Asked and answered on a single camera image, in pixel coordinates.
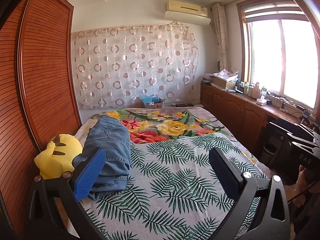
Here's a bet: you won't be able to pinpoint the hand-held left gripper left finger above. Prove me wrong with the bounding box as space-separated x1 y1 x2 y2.
27 147 107 240

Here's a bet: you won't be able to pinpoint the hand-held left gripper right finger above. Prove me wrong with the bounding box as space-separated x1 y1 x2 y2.
208 147 292 240

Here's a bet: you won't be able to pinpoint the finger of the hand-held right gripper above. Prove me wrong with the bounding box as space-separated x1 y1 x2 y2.
287 133 320 153
269 121 320 142

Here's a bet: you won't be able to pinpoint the blue denim pants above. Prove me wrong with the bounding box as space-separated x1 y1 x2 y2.
72 115 132 201

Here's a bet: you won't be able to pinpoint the person's right hand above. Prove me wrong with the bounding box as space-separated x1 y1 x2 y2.
296 165 314 206

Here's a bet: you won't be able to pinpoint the black waste bin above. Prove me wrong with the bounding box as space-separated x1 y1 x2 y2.
263 142 277 161

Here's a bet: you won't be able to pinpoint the yellow plush toy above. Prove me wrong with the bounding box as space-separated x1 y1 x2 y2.
34 134 83 180

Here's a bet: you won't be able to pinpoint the long wooden cabinet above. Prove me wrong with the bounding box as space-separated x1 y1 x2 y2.
200 82 320 161

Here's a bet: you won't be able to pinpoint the floral fleece blanket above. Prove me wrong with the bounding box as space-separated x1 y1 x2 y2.
89 107 233 146

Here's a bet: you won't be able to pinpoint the wooden framed window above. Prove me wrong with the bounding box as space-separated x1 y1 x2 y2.
238 0 320 108

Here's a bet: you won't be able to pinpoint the beige cardboard box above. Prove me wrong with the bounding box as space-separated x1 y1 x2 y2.
213 76 237 90

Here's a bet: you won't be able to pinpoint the crumpled white paper wrapping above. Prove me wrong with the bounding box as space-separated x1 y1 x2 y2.
216 68 239 81

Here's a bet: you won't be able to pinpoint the cardboard box with blue bag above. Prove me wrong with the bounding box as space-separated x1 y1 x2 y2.
141 95 166 109

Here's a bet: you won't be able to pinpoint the slatted wooden wardrobe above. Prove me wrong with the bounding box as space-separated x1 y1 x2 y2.
0 0 82 230

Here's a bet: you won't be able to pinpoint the beige window curtain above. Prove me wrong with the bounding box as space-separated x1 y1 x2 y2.
212 3 231 72

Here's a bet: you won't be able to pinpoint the circle-patterned sheer curtain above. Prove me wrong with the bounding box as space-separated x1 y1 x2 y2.
71 24 199 110

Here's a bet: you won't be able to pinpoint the cream wall air conditioner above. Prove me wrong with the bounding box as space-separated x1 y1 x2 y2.
166 0 209 18

